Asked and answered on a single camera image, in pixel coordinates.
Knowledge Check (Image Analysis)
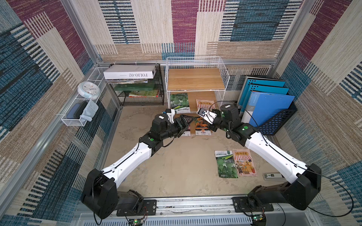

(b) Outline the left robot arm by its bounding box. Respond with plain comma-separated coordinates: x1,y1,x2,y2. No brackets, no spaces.
80,109,194,220

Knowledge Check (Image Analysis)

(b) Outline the orange flower seed packet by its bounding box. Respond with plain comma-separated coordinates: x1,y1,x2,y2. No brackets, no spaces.
195,117,212,136

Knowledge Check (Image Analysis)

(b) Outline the dark blue case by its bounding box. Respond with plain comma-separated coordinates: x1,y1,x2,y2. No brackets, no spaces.
66,101,88,119

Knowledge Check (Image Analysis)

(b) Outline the white folio box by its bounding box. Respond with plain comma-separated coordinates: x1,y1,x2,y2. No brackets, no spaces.
103,65,156,80

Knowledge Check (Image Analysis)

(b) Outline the teal folder back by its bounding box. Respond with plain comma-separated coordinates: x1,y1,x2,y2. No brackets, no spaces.
238,76,285,101

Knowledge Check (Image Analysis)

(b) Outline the white wire wall basket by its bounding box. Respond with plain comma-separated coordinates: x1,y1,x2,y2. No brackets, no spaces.
61,67,106,127

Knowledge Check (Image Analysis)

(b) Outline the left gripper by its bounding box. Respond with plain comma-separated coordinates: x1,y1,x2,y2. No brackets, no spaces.
158,115,193,141

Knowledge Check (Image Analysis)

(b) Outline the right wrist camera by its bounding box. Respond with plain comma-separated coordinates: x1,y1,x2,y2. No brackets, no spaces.
197,108,217,124

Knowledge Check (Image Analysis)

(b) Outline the white wire shelf rack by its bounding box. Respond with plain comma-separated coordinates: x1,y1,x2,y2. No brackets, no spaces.
165,56,230,120

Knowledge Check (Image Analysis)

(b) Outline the green seed bag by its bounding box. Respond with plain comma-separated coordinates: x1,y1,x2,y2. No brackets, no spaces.
170,93,191,114
215,151,238,179

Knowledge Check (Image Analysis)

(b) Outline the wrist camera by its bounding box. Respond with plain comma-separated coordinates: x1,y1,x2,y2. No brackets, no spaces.
165,109,175,124
197,108,217,124

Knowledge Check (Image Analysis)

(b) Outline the blue folder front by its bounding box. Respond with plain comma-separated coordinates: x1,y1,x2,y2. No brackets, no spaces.
241,91,295,127

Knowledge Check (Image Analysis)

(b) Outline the purple flower seed packet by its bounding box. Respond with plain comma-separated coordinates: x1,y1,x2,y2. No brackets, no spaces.
182,128,191,137

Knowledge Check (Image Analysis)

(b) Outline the light blue cloth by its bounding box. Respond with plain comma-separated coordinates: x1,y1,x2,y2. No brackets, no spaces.
80,100,99,123

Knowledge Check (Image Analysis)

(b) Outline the white round clock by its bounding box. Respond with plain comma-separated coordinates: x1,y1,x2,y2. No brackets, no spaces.
77,81,101,100

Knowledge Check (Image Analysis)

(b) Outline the red green book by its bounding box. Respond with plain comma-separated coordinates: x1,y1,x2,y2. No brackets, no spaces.
128,90,160,98

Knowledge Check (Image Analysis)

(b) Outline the green book in tray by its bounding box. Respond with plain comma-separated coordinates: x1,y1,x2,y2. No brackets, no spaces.
114,83,155,91

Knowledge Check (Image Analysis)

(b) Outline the teal folder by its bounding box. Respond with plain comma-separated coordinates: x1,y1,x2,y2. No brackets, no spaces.
238,76,285,101
239,84,289,109

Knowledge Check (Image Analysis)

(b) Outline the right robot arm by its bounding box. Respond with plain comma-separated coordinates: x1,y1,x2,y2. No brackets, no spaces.
200,104,321,210

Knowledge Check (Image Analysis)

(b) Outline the black file holder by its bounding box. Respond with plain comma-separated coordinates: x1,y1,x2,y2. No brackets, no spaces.
255,101,298,136

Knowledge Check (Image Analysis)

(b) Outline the teal folder middle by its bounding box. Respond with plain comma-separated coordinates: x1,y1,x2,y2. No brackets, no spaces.
239,84,289,109

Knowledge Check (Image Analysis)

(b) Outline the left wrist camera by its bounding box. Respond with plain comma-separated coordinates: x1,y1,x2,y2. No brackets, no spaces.
165,109,175,124

